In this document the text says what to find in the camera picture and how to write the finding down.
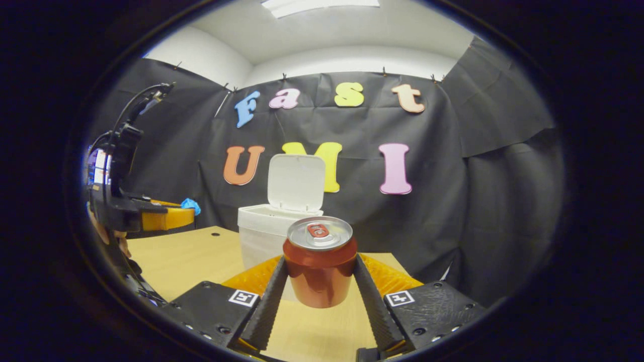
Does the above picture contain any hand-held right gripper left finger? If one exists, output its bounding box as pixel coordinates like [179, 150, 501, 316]
[161, 255, 290, 351]

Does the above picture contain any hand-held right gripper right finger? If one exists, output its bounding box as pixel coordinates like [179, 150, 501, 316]
[353, 253, 488, 353]

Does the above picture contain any red pop can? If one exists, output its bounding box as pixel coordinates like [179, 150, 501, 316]
[283, 216, 358, 309]

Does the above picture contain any white desktop garbage bin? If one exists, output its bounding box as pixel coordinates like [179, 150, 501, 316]
[237, 154, 327, 302]

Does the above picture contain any wooden desktop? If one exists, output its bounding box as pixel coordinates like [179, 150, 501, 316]
[126, 225, 411, 361]

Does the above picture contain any black backdrop cloth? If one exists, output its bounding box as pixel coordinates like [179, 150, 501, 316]
[83, 35, 567, 307]

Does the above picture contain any row of black cloth clips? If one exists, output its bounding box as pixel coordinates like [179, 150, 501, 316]
[171, 60, 448, 96]

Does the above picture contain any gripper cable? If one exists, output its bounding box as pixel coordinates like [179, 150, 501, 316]
[88, 82, 177, 151]

